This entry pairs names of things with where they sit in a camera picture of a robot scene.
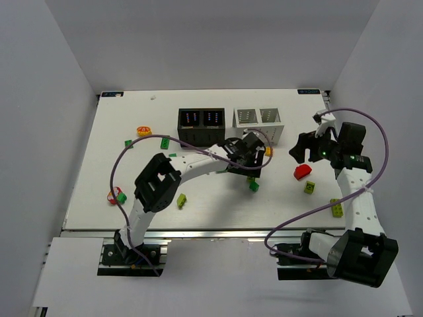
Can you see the red flower lego green brick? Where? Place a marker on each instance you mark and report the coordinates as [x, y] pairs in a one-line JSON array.
[[116, 196]]

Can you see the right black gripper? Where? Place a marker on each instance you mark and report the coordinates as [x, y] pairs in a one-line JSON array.
[[308, 145]]

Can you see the small dark green lego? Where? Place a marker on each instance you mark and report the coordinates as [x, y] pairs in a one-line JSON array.
[[253, 186]]

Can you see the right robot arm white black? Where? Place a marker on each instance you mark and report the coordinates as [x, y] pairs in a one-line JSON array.
[[363, 254]]

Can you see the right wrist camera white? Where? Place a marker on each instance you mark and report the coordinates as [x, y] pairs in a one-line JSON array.
[[325, 120]]

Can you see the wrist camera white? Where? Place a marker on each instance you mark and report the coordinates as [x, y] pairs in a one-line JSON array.
[[250, 135], [325, 120]]

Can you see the blue label right corner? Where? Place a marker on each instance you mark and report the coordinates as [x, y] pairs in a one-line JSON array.
[[308, 91]]

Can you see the black two-compartment container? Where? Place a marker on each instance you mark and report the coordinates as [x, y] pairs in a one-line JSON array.
[[201, 127]]

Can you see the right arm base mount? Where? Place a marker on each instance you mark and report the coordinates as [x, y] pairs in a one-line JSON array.
[[306, 260]]

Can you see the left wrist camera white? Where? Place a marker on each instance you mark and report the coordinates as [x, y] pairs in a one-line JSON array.
[[250, 135]]

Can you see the small green square lego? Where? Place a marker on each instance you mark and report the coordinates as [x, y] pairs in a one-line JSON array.
[[128, 144]]

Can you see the aluminium table front rail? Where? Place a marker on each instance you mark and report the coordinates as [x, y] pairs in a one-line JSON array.
[[171, 234]]

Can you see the yellow round flower lego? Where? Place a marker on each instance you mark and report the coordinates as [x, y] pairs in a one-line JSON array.
[[143, 131]]

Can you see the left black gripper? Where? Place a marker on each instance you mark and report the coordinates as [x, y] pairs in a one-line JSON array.
[[250, 164]]

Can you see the blue label corner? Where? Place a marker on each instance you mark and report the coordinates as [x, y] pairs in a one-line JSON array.
[[308, 91], [112, 94]]

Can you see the dark green long lego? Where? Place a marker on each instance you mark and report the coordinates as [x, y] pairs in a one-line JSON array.
[[165, 142]]

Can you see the lime long lego edge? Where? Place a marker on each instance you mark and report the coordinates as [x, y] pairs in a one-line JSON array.
[[336, 210]]

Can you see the white two-compartment container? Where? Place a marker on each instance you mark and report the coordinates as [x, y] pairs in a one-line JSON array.
[[266, 119]]

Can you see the blue label left corner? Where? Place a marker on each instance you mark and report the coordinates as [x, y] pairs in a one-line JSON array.
[[112, 94]]

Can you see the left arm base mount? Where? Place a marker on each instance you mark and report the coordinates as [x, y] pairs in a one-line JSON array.
[[112, 263]]

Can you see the lime lego brick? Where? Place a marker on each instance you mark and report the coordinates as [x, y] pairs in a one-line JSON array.
[[181, 200]]

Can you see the red rounded lego block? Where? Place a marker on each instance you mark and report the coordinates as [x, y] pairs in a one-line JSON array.
[[302, 171]]

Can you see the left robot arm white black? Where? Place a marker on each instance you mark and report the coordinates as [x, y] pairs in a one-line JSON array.
[[157, 184]]

